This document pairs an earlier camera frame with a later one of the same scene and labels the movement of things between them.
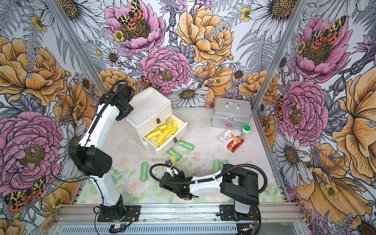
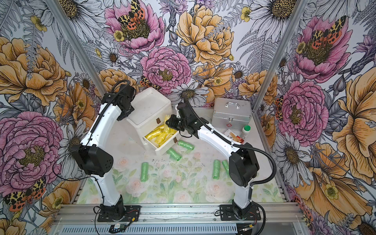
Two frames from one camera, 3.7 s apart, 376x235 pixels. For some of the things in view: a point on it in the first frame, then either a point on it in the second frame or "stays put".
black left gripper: (119, 117) stays put
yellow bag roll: (152, 134) stays put
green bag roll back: (186, 145) stays put
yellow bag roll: (173, 159) -> (167, 129)
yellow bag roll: (161, 137) stays put
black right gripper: (182, 175) -> (172, 119)
